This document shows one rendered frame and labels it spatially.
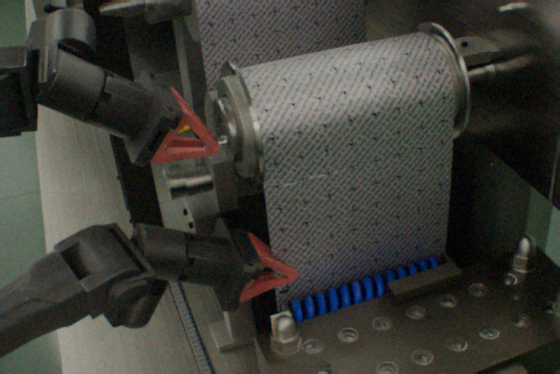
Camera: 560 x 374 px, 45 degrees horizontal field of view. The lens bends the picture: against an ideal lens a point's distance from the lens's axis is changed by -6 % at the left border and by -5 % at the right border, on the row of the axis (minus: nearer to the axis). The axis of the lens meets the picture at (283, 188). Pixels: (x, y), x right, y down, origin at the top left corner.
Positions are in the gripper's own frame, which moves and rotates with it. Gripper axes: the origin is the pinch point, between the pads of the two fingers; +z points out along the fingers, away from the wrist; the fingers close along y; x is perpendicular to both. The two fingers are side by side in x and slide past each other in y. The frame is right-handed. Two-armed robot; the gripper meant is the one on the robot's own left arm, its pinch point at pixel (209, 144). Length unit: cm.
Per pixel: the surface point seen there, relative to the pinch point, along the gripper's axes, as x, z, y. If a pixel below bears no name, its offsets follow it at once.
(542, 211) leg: 10, 64, -6
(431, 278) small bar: -0.7, 29.9, 11.0
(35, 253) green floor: -127, 52, -162
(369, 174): 6.1, 16.7, 5.0
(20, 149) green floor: -130, 54, -251
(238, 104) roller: 5.8, -0.5, 1.3
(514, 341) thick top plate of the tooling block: 0.9, 33.9, 23.5
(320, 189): 2.0, 12.2, 4.8
